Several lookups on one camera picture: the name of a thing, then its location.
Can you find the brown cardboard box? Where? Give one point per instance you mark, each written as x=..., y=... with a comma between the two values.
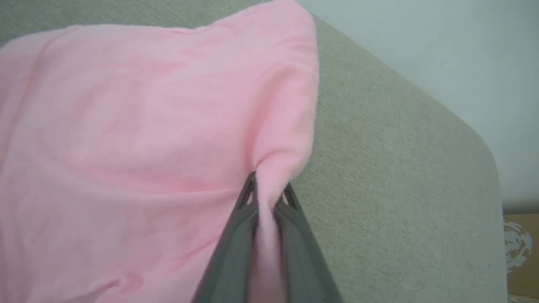
x=522, y=256

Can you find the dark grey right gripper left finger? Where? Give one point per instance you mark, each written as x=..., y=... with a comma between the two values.
x=231, y=256

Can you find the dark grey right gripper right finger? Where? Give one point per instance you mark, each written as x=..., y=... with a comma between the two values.
x=301, y=256

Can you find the pink t-shirt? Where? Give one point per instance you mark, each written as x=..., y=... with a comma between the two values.
x=139, y=164

